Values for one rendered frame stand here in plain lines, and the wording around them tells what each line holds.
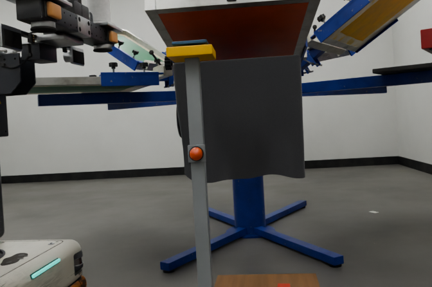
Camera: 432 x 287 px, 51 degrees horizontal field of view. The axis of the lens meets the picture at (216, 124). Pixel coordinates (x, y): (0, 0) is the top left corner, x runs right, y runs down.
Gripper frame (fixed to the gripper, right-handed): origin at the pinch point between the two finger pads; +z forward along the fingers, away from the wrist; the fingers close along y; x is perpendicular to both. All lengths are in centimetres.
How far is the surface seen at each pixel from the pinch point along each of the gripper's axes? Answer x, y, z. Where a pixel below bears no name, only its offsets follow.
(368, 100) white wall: 163, -468, -48
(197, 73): -10.6, 17.4, 29.8
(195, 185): -13, 12, 61
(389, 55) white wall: 195, -459, -107
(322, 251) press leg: 36, -93, 96
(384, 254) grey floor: 69, -103, 99
